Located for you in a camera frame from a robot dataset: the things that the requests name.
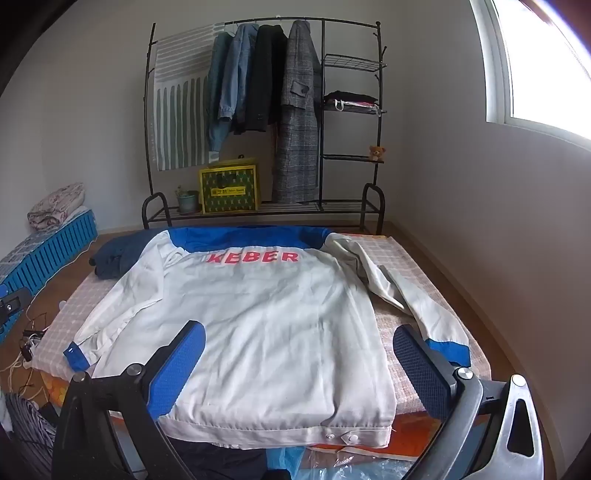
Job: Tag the green striped wall cloth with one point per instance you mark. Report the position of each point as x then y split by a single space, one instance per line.
180 115

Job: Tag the window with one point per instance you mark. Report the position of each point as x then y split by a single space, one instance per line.
545 92

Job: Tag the folded dark clothes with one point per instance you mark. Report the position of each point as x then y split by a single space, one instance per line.
351 98

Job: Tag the clear blue plastic bag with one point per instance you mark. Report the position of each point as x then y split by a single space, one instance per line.
351 466

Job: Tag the floral folded cloth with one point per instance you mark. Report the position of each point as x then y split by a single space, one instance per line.
55 205

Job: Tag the small brown teddy bear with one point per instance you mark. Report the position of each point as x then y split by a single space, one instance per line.
377 152

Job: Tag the blue denim jacket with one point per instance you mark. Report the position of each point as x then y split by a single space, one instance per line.
240 69
216 92

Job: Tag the dark blue garment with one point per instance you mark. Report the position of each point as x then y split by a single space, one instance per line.
111 261

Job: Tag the black coat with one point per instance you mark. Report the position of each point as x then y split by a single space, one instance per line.
265 78

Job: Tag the black clamp device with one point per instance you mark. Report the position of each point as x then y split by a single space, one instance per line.
14 302

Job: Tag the blue slatted crate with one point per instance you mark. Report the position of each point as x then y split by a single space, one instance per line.
51 251

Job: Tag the navy cloth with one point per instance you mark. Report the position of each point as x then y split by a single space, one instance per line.
217 461

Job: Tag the small potted plant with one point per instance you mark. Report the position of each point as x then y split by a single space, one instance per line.
188 201

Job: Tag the pink checked blanket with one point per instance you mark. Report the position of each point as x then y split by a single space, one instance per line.
401 258

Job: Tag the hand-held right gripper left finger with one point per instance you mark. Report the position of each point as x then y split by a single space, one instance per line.
180 364

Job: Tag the green yellow patterned box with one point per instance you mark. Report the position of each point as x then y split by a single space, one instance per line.
228 189

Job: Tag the dark striped clothing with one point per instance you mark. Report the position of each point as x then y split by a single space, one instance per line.
27 424

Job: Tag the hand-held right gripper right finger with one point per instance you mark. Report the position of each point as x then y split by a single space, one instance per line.
420 369

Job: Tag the white and blue jacket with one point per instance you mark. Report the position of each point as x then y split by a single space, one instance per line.
277 323

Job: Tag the grey plaid coat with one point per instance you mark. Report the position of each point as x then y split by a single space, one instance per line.
298 138

